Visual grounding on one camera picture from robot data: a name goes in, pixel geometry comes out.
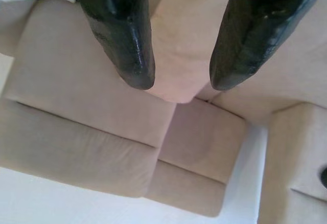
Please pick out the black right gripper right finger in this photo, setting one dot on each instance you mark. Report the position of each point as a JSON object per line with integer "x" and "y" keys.
{"x": 245, "y": 34}

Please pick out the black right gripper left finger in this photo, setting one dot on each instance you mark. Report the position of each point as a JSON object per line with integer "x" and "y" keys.
{"x": 120, "y": 29}

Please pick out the beige sofa seat cushion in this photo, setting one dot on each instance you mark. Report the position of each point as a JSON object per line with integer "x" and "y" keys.
{"x": 204, "y": 137}
{"x": 64, "y": 55}

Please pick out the beige fuzzy pillow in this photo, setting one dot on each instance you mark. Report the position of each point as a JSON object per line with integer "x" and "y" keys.
{"x": 178, "y": 55}

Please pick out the beige sofa back cushion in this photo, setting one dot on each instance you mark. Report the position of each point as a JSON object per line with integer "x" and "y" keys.
{"x": 186, "y": 188}
{"x": 76, "y": 152}

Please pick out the dark round object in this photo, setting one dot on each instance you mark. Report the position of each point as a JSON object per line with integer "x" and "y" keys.
{"x": 323, "y": 175}

